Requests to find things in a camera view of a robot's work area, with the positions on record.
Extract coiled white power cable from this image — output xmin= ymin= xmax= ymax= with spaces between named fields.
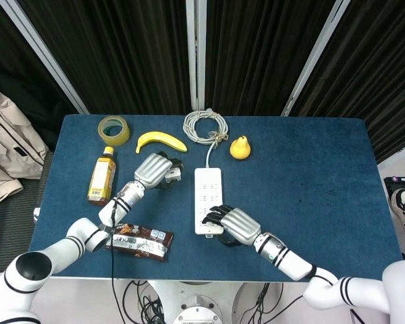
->
xmin=182 ymin=107 xmax=230 ymax=169

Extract yellow-labelled tea bottle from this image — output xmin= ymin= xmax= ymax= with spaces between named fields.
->
xmin=86 ymin=146 xmax=118 ymax=207

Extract blue table mat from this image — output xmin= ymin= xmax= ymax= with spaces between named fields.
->
xmin=28 ymin=113 xmax=405 ymax=284

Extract black box with stickers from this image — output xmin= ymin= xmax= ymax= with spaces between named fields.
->
xmin=383 ymin=175 xmax=405 ymax=207

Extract white frame post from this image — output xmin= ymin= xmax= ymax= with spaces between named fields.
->
xmin=0 ymin=0 xmax=90 ymax=115
xmin=280 ymin=0 xmax=352 ymax=117
xmin=185 ymin=0 xmax=207 ymax=111

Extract clear packing tape roll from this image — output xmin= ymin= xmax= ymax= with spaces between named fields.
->
xmin=97 ymin=115 xmax=131 ymax=147

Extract white power strip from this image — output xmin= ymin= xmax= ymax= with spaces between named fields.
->
xmin=193 ymin=167 xmax=225 ymax=238

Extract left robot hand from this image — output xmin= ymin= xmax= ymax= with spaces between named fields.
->
xmin=134 ymin=151 xmax=184 ymax=190

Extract black floor cables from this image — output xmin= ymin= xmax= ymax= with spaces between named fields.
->
xmin=121 ymin=280 xmax=165 ymax=324

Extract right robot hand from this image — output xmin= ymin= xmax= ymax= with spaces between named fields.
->
xmin=201 ymin=203 xmax=263 ymax=246

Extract white plug adapter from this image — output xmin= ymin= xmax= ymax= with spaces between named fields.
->
xmin=165 ymin=166 xmax=182 ymax=183

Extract brown snack packet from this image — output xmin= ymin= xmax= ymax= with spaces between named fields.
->
xmin=103 ymin=223 xmax=175 ymax=263

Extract yellow banana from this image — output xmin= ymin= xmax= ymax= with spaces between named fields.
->
xmin=135 ymin=131 xmax=188 ymax=155

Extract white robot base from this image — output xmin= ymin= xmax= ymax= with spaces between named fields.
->
xmin=148 ymin=280 xmax=250 ymax=324

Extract beige jacket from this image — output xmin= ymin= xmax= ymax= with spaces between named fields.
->
xmin=0 ymin=63 xmax=50 ymax=206

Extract yellow pear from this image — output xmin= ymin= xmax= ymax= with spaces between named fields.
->
xmin=229 ymin=135 xmax=252 ymax=161

